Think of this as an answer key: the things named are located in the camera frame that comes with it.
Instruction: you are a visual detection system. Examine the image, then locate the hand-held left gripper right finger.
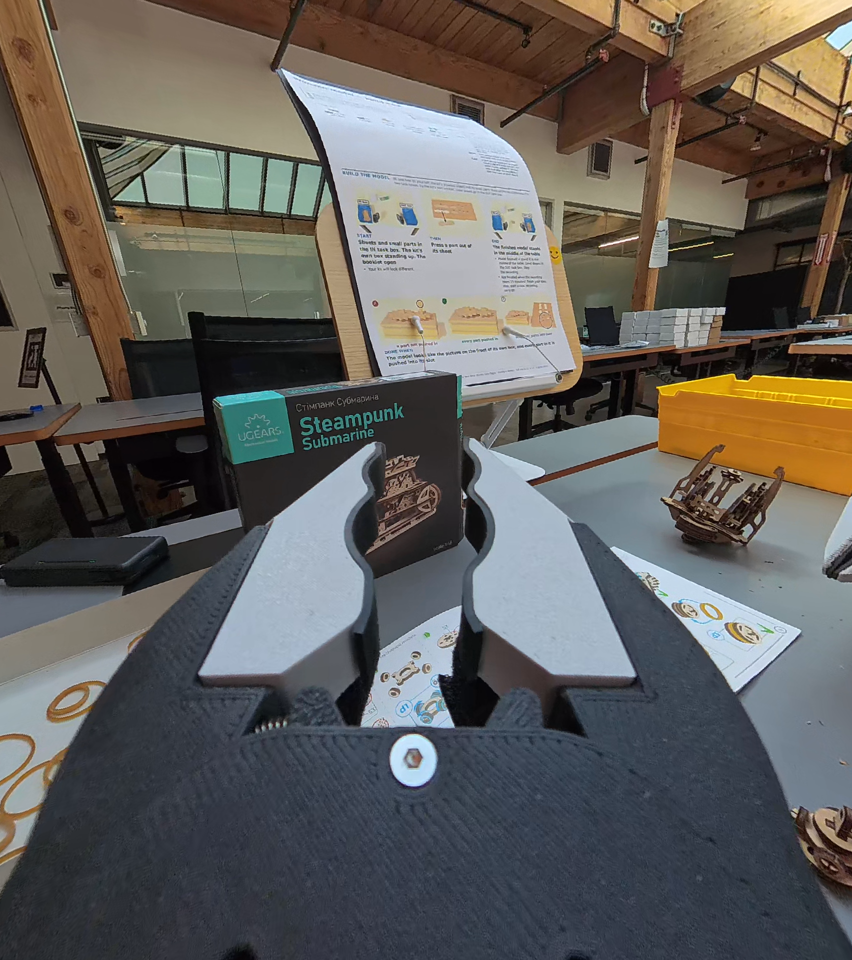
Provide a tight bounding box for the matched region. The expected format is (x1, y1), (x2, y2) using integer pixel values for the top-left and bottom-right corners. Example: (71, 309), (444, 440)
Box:
(462, 438), (637, 695)

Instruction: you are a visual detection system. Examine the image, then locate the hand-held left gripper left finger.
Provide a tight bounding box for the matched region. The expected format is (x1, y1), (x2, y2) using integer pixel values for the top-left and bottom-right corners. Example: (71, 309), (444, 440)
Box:
(198, 442), (386, 702)

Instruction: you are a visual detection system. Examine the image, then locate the small wooden gear assembly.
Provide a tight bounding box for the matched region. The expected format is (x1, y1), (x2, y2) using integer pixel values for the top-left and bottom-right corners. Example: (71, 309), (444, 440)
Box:
(792, 804), (852, 891)

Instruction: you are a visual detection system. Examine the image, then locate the long wooden-edged desk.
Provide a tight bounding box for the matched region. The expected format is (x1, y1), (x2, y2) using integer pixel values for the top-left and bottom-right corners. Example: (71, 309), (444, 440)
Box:
(583, 321), (852, 391)

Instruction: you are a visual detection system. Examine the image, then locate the black teal model kit box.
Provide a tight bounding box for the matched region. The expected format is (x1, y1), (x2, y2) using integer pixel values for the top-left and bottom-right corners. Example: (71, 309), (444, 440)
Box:
(213, 371), (465, 579)

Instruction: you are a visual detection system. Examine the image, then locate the yellow plastic bin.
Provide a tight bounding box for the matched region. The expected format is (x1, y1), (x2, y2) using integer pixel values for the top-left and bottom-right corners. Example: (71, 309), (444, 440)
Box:
(657, 373), (852, 496)

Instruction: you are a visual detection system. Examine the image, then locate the partly built wooden model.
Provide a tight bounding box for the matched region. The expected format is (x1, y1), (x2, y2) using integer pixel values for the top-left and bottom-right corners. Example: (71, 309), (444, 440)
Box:
(660, 444), (786, 546)

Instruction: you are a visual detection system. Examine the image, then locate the open assembly booklet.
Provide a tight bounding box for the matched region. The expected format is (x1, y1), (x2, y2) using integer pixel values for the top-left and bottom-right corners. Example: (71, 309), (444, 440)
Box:
(362, 547), (802, 729)

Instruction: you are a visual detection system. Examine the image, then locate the black power bank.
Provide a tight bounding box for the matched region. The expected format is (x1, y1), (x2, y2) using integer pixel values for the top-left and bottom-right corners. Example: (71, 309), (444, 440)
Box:
(2, 536), (170, 588)

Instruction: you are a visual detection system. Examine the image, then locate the stack of white boxes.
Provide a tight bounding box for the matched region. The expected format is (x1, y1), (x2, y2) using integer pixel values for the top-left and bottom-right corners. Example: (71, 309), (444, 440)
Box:
(619, 306), (727, 348)

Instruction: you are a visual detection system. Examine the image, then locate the wooden book stand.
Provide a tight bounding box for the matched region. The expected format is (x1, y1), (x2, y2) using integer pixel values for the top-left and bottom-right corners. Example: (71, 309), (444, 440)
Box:
(315, 196), (585, 460)

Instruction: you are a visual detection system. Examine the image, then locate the small black floor sign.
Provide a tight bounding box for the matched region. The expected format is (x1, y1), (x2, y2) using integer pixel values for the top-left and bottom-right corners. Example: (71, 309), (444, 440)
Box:
(18, 327), (67, 406)

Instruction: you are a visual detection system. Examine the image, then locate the white printed instruction sheet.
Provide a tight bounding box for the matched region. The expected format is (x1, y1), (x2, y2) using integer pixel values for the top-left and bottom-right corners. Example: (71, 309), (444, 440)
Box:
(278, 69), (577, 391)

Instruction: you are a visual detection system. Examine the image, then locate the wooden support post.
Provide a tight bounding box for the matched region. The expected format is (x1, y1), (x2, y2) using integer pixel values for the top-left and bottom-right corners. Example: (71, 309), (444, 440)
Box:
(630, 97), (678, 312)
(0, 0), (135, 400)

